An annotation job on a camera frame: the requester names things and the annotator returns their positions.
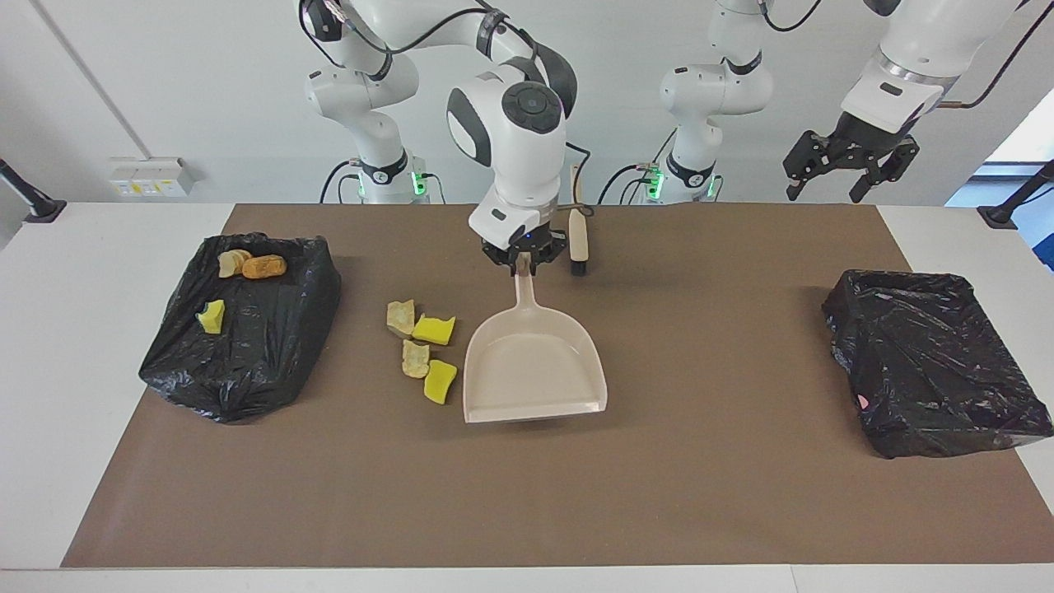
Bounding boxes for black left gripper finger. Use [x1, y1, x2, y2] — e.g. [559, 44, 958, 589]
[848, 136, 921, 204]
[782, 130, 832, 201]

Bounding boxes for beige hand brush black bristles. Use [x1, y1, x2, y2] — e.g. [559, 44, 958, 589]
[568, 163, 590, 277]

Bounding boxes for beige plastic dustpan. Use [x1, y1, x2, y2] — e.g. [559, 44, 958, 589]
[463, 262, 609, 424]

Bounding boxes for black bag bin pink spot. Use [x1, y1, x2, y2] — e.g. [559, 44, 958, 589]
[822, 269, 1054, 460]

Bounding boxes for black bag lined bin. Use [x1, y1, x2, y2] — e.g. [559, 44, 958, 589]
[138, 232, 343, 425]

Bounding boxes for black clamp stand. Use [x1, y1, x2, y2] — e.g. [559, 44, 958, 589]
[977, 161, 1054, 230]
[0, 158, 67, 223]

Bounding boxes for brown paper table mat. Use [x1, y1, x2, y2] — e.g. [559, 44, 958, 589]
[62, 203, 1054, 569]

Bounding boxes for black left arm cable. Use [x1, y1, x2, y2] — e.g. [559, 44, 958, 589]
[758, 0, 1054, 110]

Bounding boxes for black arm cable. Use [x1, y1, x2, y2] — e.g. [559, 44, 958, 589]
[298, 0, 594, 218]
[758, 0, 1054, 110]

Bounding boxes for black left base cable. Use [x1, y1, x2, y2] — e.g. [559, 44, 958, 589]
[597, 163, 660, 204]

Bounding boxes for black base cable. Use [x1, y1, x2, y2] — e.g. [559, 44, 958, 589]
[319, 159, 363, 204]
[597, 163, 660, 204]

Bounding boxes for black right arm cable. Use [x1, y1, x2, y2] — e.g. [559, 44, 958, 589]
[298, 0, 594, 218]

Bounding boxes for black right base cable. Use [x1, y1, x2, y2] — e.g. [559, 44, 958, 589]
[319, 159, 363, 204]

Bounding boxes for white wall socket box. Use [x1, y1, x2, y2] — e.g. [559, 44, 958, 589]
[109, 156, 196, 198]

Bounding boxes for white wall cable duct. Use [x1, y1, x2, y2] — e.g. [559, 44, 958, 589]
[31, 0, 157, 162]

